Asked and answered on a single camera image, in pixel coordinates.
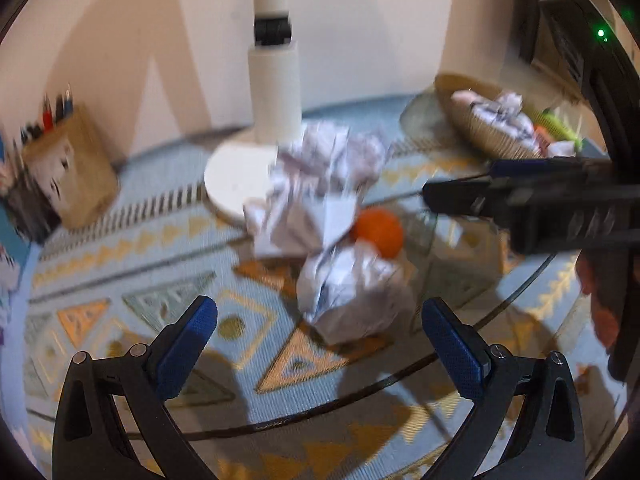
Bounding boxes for tan cylindrical pen holder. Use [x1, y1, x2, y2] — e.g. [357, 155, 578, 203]
[22, 104, 119, 231]

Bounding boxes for black mesh pen cup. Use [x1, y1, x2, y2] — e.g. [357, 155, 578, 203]
[1, 176, 61, 245]

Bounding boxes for white paper ball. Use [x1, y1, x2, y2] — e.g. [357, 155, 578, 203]
[470, 92, 534, 141]

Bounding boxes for lower crumpled paper ball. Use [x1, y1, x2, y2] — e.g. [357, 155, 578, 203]
[296, 240, 414, 346]

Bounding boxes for white desk lamp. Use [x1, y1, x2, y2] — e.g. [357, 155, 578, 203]
[204, 0, 303, 222]

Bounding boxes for blue patterned table mat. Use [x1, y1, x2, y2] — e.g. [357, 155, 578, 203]
[0, 91, 632, 480]

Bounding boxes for large paper ball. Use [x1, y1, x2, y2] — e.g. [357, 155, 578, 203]
[243, 122, 390, 259]

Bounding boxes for woven wicker basket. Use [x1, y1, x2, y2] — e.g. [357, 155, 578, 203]
[434, 72, 541, 159]

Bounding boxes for green tissue pack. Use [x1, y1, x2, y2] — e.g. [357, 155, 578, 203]
[535, 110, 582, 152]

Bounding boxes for black wall television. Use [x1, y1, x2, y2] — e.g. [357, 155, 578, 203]
[512, 0, 540, 64]

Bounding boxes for person's right hand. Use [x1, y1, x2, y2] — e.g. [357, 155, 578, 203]
[575, 252, 620, 351]

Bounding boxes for small orange fruit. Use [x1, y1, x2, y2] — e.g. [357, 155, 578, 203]
[349, 207, 405, 259]

